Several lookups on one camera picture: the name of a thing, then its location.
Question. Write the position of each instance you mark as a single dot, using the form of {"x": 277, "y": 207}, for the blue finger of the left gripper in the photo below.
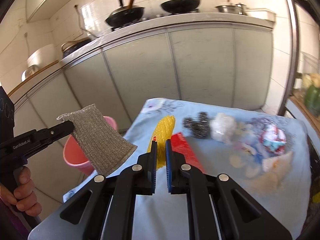
{"x": 61, "y": 130}

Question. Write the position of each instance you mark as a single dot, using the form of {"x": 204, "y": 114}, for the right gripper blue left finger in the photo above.
{"x": 153, "y": 162}

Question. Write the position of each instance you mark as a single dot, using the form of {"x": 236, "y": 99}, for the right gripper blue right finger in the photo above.
{"x": 168, "y": 153}

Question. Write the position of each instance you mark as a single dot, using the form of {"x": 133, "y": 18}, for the red cardboard box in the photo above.
{"x": 180, "y": 145}

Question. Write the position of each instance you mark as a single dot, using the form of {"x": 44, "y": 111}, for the yellow foam fruit net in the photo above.
{"x": 161, "y": 134}

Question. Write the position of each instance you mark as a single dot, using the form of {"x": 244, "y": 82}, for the pink plastic trash bucket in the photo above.
{"x": 75, "y": 157}

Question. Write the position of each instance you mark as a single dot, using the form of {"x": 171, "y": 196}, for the steel wool scrubber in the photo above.
{"x": 199, "y": 128}

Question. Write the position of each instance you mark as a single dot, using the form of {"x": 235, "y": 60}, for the silver mesh scouring cloth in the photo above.
{"x": 103, "y": 146}

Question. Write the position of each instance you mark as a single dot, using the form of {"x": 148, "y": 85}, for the white plastic bag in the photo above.
{"x": 222, "y": 128}

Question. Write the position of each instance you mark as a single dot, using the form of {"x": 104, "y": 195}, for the colourful paper ball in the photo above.
{"x": 273, "y": 139}

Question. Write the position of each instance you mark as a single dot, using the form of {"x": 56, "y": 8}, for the clear bubble wrap piece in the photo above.
{"x": 268, "y": 183}

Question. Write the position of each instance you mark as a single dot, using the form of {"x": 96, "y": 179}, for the purple sleeve forearm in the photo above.
{"x": 13, "y": 224}

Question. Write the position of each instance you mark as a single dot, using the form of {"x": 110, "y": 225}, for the grey kitchen cabinet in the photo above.
{"x": 212, "y": 58}

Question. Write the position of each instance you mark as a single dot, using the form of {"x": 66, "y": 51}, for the person's left hand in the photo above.
{"x": 23, "y": 197}

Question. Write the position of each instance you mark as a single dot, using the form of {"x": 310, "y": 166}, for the white rice cooker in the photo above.
{"x": 43, "y": 56}

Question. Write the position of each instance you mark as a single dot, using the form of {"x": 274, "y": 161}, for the dark induction cooker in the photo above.
{"x": 71, "y": 46}

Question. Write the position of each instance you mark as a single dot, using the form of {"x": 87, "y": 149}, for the light blue floral tablecloth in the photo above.
{"x": 268, "y": 155}

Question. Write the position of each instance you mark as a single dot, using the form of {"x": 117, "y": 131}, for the black wok with spatula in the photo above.
{"x": 125, "y": 14}

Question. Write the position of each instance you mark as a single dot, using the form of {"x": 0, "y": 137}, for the black frying pan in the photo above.
{"x": 180, "y": 6}

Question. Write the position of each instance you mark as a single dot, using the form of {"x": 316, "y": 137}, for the metal rack shelf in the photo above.
{"x": 295, "y": 49}

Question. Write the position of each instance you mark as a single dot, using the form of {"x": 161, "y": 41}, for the steel bowl on counter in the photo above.
{"x": 230, "y": 9}

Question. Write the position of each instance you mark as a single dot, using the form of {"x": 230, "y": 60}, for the green squash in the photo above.
{"x": 311, "y": 100}

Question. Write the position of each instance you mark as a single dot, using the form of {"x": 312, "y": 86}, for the small steel pot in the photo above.
{"x": 242, "y": 8}

